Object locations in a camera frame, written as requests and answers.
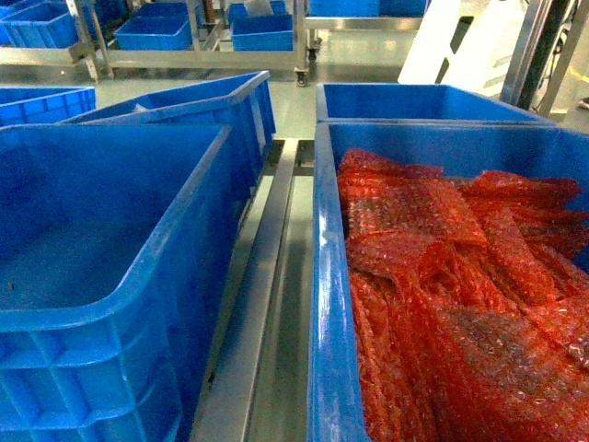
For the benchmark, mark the tilted blue bin behind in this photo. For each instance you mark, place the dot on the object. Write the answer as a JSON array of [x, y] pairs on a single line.
[[173, 121]]

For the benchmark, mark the blue bin behind right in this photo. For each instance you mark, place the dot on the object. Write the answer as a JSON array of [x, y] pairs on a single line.
[[388, 101]]

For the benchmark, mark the empty blue plastic bin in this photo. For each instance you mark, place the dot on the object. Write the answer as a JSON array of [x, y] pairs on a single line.
[[115, 244]]

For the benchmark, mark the blue bin with red bags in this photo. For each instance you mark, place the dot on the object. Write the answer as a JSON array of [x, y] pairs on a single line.
[[334, 401]]

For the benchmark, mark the stainless steel flow rack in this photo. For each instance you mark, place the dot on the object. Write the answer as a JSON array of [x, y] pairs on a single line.
[[256, 390]]

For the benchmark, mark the red bubble wrap bags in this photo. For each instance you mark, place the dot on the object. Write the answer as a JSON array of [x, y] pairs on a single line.
[[470, 312]]

